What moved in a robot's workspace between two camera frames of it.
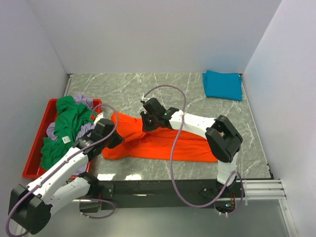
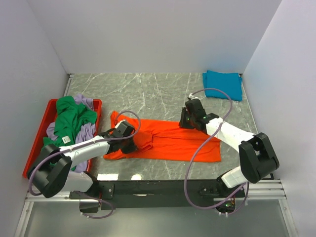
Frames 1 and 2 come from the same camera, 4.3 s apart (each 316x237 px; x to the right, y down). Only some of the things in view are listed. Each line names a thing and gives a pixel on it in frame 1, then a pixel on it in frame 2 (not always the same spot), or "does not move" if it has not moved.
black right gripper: x=146 y=128 to x=182 y=123
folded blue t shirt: x=225 y=85 does not move
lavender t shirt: x=86 y=129 does not move
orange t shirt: x=160 y=143 does not move
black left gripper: x=118 y=139 to x=132 y=147
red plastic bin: x=33 y=166 does not move
